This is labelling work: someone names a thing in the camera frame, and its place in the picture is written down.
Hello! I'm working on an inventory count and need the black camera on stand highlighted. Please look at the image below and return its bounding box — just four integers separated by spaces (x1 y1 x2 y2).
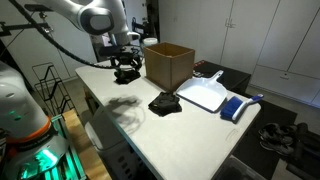
24 4 51 20

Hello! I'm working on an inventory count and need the brown cardboard box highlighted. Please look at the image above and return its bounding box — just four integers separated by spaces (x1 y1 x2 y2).
144 42 195 92

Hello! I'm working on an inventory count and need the pair of dark shoes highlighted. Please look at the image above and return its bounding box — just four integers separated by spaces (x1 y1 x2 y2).
258 123 297 156

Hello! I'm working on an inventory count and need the black fingerless glove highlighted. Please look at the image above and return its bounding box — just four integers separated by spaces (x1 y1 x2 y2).
148 92 182 117

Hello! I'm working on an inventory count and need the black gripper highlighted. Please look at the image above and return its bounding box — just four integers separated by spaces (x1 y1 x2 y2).
99 46 142 70

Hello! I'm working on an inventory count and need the white wipes canister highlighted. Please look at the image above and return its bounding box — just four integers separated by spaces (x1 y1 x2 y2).
143 37 158 46

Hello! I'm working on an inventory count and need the blue hand brush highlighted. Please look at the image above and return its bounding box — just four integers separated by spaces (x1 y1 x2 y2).
220 94 264 122

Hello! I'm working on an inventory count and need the white laundry basket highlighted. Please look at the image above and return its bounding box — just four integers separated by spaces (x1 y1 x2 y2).
85 107 145 180

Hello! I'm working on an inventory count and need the black wire rack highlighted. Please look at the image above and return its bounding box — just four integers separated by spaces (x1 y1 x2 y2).
32 62 75 116

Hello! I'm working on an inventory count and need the white dustpan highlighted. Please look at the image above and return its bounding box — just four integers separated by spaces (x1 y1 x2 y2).
176 70 227 112

